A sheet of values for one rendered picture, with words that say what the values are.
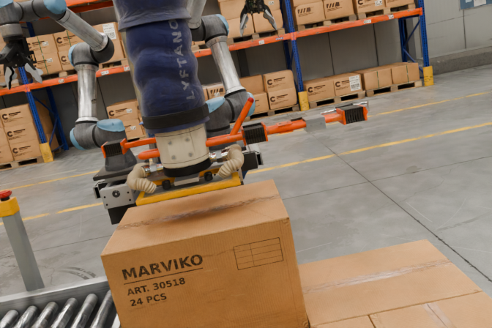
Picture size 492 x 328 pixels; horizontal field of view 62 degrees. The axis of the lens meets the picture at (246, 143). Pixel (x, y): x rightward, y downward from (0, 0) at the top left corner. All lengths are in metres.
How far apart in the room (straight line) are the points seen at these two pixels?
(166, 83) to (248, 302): 0.75
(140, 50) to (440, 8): 10.26
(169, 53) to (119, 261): 0.66
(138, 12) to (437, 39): 10.23
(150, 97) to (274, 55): 8.69
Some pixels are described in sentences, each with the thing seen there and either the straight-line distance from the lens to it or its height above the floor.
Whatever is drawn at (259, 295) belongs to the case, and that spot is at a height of 0.70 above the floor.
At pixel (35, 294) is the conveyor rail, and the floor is 0.59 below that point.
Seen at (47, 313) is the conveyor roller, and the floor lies 0.54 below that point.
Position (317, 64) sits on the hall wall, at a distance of 10.16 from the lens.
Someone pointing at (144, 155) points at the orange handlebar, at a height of 1.19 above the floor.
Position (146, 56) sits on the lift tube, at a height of 1.50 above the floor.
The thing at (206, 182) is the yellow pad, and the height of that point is 1.08.
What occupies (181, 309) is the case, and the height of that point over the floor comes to 0.70.
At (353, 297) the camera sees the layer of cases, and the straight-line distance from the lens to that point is 1.62.
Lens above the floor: 1.47
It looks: 13 degrees down
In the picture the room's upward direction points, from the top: 11 degrees counter-clockwise
